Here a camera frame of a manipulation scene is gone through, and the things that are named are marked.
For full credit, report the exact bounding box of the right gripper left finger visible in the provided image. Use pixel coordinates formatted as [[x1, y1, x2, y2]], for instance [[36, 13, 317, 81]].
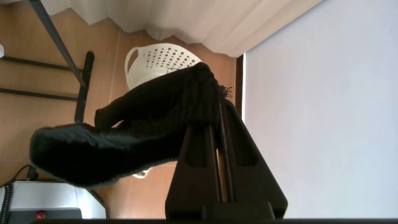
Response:
[[164, 124, 233, 220]]

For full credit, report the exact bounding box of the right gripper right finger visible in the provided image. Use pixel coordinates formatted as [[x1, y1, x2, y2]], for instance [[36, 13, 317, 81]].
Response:
[[218, 96, 289, 220]]

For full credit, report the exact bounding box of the black garment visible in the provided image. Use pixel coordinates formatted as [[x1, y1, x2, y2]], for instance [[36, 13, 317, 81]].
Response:
[[29, 61, 234, 189]]

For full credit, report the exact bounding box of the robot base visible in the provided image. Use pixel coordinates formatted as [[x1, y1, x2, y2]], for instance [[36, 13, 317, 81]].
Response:
[[0, 180, 109, 220]]

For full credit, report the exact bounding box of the white laundry basket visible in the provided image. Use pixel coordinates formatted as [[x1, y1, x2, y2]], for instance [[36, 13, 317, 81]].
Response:
[[124, 42, 203, 91]]

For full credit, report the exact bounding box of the black clothes rack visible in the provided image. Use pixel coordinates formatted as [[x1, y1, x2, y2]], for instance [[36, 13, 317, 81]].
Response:
[[0, 0, 96, 125]]

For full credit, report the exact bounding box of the beige curtain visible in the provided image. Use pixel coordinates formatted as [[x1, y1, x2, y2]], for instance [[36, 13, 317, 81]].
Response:
[[40, 0, 325, 58]]

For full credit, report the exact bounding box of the black cable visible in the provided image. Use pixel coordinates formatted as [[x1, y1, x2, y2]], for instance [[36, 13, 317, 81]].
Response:
[[0, 164, 40, 220]]

